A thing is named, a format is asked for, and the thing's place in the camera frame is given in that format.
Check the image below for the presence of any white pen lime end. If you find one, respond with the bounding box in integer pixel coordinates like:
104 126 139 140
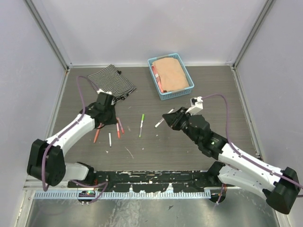
139 120 143 138

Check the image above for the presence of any light blue plastic basket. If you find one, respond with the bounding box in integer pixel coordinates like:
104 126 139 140
148 53 194 101

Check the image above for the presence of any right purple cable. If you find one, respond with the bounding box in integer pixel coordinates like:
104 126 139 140
201 93 303 204

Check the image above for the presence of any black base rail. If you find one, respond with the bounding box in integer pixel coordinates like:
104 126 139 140
81 170 226 193

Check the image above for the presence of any black white striped cloth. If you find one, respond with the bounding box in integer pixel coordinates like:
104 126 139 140
87 64 136 103

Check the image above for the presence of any orange highlighter pen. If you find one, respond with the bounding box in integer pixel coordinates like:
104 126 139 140
116 123 121 139

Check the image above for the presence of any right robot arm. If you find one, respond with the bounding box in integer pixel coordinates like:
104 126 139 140
162 107 300 214

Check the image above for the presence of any salmon orange pen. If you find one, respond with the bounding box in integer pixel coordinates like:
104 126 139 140
93 124 102 143

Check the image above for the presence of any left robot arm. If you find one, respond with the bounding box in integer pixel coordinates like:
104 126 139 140
27 90 117 191

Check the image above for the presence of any purple highlighter pen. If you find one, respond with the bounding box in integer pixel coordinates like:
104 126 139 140
117 118 125 134

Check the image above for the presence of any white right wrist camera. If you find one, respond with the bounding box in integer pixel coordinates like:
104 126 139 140
186 96 203 115

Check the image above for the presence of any white pen blue end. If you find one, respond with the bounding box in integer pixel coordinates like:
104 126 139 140
108 132 112 147

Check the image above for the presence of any white marker green end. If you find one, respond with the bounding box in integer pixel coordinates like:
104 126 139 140
154 108 174 128

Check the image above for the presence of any grey slotted cable duct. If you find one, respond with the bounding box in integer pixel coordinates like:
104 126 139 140
34 189 211 200

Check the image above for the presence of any peach folded towel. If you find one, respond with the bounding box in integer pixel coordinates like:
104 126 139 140
151 57 189 93

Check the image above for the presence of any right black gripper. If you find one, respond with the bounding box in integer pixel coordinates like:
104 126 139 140
163 106 200 144

